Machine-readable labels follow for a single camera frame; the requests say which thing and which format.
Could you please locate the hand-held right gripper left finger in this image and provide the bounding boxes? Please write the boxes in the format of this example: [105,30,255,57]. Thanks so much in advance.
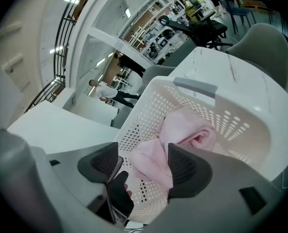
[30,141,121,185]

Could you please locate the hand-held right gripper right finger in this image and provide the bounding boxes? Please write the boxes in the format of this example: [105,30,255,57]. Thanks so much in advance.
[144,143,284,233]

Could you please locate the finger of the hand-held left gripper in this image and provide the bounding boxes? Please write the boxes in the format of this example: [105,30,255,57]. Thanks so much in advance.
[107,171,135,226]

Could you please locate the pink clothes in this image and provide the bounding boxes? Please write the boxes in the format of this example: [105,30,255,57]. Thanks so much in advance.
[130,105,217,200]

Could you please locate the white plastic basket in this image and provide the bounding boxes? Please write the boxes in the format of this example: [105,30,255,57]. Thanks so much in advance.
[113,76,288,224]

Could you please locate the white shelving rack with equipment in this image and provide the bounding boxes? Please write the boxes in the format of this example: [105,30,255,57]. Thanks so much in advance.
[121,0,193,60]

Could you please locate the white round disc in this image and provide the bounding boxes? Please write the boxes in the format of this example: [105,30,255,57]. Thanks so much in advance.
[183,67,196,78]

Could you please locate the grey shell chair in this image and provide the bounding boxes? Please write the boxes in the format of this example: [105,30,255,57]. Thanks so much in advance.
[225,22,288,90]
[141,65,176,95]

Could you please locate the black stair railing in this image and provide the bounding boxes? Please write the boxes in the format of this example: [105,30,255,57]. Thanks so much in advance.
[24,0,91,114]

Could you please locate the cream door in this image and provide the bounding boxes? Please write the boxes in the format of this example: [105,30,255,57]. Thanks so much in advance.
[0,20,32,93]

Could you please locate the black office chair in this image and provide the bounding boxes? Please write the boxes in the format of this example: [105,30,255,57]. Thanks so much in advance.
[158,10,234,50]

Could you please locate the green backpack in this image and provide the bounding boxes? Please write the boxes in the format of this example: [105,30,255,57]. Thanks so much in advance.
[184,5,203,23]

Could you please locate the blue chair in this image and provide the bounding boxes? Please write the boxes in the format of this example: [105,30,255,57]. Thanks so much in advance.
[218,0,256,35]

